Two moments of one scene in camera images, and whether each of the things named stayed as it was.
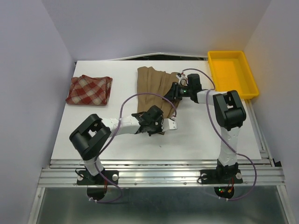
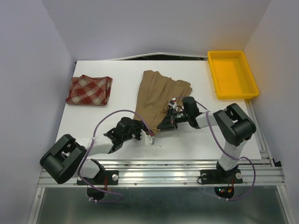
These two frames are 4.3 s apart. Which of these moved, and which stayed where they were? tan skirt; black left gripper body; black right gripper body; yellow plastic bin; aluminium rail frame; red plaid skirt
Moved: black right gripper body; black left gripper body; tan skirt
Stayed: red plaid skirt; aluminium rail frame; yellow plastic bin
